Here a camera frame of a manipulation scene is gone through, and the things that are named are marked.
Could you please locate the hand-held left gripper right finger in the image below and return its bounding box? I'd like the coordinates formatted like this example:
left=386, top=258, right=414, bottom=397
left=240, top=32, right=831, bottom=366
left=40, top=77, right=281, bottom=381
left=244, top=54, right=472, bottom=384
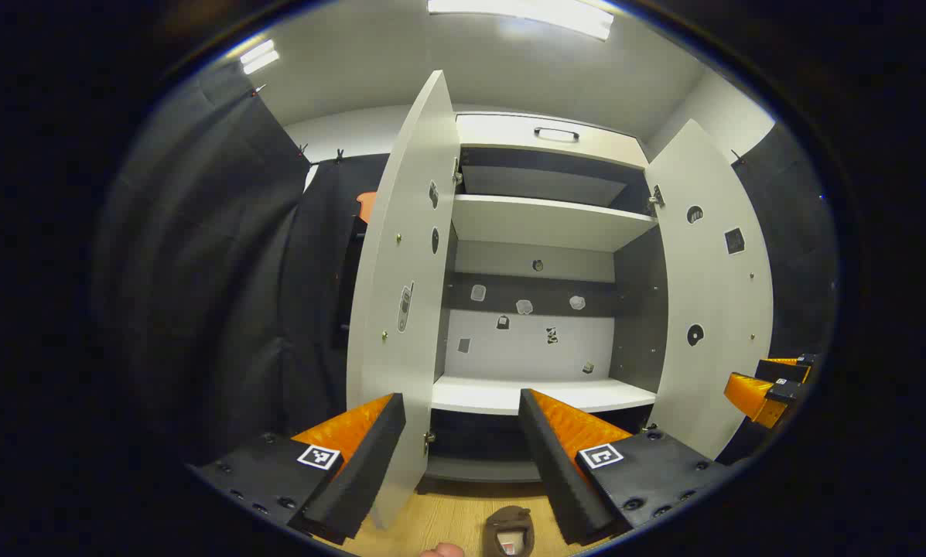
left=518, top=388, right=730, bottom=546

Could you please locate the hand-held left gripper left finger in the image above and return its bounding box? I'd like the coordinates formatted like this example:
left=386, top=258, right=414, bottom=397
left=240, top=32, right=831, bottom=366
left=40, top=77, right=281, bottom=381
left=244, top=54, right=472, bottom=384
left=186, top=392, right=407, bottom=546

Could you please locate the brown fluffy shoe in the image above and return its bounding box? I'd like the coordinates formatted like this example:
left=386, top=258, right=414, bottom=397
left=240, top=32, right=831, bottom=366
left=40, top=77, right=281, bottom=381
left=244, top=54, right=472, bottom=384
left=484, top=507, right=535, bottom=557

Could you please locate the cabinet door with cat sticker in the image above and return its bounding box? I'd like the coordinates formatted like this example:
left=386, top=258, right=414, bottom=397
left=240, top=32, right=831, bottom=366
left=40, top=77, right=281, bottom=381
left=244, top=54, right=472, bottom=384
left=643, top=118, right=774, bottom=461

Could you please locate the cabinet door with phone sticker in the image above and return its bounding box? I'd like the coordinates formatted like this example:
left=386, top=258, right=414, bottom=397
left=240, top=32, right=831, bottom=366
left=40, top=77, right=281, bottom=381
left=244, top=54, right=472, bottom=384
left=345, top=70, right=462, bottom=531

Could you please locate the white shoe cabinet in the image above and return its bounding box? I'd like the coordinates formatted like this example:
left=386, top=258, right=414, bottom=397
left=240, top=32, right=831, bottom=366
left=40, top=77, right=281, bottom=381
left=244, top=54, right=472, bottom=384
left=424, top=114, right=668, bottom=496

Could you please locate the white cabinet drawer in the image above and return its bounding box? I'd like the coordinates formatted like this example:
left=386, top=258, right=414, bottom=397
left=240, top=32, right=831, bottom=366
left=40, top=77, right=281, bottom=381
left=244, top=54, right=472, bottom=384
left=456, top=114, right=649, bottom=169

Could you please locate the black backdrop cloth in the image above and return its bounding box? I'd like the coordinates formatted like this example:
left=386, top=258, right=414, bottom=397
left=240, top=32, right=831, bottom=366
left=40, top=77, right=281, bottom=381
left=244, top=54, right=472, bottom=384
left=730, top=120, right=841, bottom=465
left=91, top=62, right=390, bottom=465

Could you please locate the twin tube ceiling light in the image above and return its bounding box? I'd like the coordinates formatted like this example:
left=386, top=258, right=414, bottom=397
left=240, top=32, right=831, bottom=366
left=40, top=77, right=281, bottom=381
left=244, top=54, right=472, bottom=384
left=240, top=40, right=280, bottom=76

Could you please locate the long ceiling light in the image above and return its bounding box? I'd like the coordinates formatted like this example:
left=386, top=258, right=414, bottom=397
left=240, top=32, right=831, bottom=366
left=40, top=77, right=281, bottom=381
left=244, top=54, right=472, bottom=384
left=428, top=0, right=614, bottom=41

